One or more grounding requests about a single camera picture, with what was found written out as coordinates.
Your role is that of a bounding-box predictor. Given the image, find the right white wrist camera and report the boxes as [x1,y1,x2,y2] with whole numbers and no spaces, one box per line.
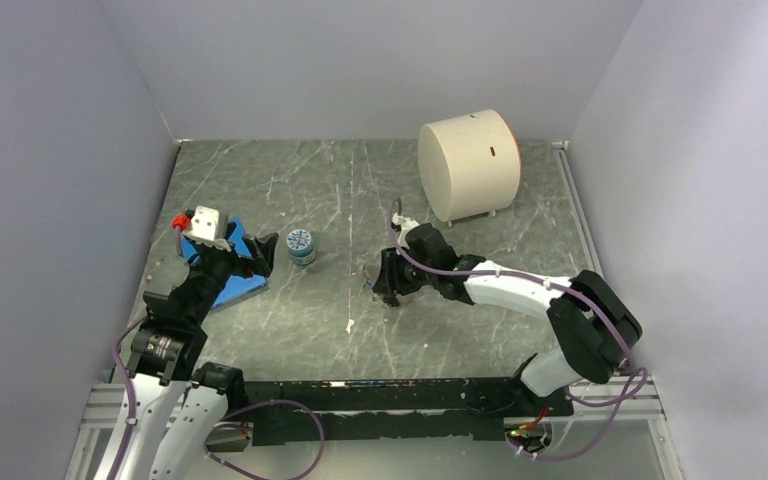
[391,213,420,244]

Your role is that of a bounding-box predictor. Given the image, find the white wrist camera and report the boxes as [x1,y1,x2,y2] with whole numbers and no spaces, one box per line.
[391,213,420,244]
[172,206,231,251]

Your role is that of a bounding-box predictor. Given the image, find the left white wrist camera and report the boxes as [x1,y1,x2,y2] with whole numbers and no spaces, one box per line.
[172,206,231,251]

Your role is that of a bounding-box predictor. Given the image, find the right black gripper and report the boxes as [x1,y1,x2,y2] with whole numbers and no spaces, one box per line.
[374,244,437,297]

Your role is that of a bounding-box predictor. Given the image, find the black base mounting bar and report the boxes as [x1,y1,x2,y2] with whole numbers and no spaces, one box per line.
[244,377,574,446]

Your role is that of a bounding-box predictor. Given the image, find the blue flat board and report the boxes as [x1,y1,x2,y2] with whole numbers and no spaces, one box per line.
[179,217,268,310]

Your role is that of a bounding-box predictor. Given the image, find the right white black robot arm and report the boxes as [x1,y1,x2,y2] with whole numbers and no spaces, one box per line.
[373,215,643,415]

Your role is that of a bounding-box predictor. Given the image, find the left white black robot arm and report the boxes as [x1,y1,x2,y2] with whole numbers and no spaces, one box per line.
[95,222,279,479]

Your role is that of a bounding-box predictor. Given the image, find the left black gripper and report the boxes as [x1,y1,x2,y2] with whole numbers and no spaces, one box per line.
[187,222,277,323]

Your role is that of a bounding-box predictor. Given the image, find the cream cylindrical container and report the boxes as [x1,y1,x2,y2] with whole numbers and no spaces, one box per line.
[418,109,522,223]

